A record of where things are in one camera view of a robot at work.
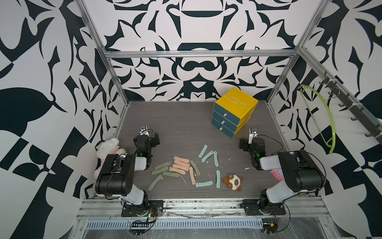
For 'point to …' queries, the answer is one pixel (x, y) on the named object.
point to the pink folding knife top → (183, 160)
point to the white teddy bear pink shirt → (110, 146)
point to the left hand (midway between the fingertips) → (145, 132)
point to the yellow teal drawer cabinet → (232, 112)
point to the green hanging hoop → (334, 137)
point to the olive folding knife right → (193, 165)
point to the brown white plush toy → (233, 181)
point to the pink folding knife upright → (192, 176)
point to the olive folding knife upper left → (162, 165)
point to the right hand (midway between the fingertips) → (250, 136)
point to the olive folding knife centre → (170, 174)
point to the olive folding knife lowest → (154, 182)
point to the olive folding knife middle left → (159, 170)
